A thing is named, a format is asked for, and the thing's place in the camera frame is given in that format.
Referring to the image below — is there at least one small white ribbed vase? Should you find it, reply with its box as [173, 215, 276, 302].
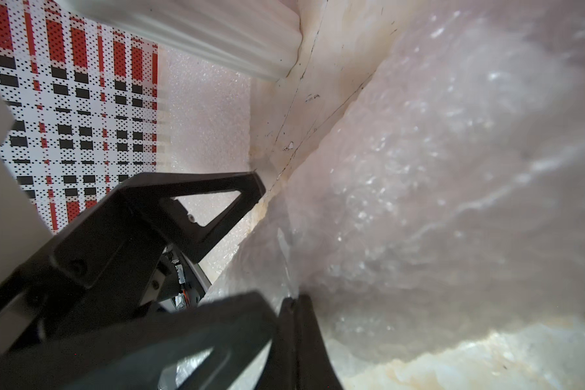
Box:
[59, 0, 302, 81]

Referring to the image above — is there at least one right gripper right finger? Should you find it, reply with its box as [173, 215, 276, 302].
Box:
[255, 294, 343, 389]

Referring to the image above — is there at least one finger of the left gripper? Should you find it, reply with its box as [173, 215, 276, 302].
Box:
[0, 172, 265, 351]

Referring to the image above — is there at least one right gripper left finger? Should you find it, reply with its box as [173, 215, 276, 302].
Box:
[0, 292, 276, 389]

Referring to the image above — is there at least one bubble wrap sheet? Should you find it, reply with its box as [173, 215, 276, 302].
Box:
[157, 47, 250, 174]
[206, 1, 585, 389]

